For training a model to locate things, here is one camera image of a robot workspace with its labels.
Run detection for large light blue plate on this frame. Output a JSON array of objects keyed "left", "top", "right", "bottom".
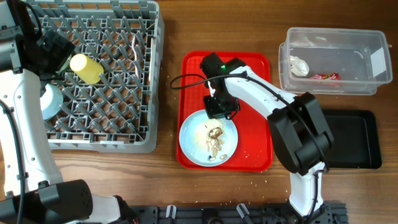
[{"left": 179, "top": 110, "right": 238, "bottom": 167}]

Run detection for small light blue bowl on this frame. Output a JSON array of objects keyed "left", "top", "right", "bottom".
[{"left": 40, "top": 83, "right": 63, "bottom": 120}]

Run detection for yellow cup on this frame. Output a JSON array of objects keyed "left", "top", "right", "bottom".
[{"left": 70, "top": 54, "right": 104, "bottom": 84}]

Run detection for white napkin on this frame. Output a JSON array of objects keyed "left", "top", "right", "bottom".
[{"left": 290, "top": 56, "right": 310, "bottom": 77}]

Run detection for red snack wrapper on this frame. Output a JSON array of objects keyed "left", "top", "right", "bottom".
[{"left": 311, "top": 72, "right": 340, "bottom": 80}]

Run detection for green bowl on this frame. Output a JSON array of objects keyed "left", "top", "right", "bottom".
[{"left": 58, "top": 56, "right": 72, "bottom": 73}]

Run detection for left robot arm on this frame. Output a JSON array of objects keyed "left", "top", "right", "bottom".
[{"left": 1, "top": 1, "right": 140, "bottom": 223}]

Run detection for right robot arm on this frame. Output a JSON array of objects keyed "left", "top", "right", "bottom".
[{"left": 200, "top": 52, "right": 335, "bottom": 223}]

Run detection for pink utensil in rack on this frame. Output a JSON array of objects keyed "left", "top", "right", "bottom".
[{"left": 131, "top": 34, "right": 141, "bottom": 78}]

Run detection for grey dishwasher rack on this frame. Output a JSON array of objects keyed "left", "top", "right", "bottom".
[{"left": 31, "top": 1, "right": 164, "bottom": 153}]

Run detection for spilled rice grains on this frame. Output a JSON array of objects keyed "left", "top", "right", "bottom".
[{"left": 193, "top": 119, "right": 224, "bottom": 152}]

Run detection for food scraps on plate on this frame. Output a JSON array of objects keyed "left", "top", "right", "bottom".
[{"left": 205, "top": 126, "right": 226, "bottom": 162}]

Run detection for red plastic tray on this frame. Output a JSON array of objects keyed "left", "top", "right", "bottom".
[{"left": 178, "top": 52, "right": 274, "bottom": 172}]

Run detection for clear plastic bin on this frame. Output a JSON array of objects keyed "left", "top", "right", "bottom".
[{"left": 279, "top": 27, "right": 393, "bottom": 95}]

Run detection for black tray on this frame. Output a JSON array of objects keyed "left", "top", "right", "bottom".
[{"left": 323, "top": 110, "right": 382, "bottom": 169}]

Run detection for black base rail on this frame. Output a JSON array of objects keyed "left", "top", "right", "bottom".
[{"left": 127, "top": 202, "right": 348, "bottom": 224}]

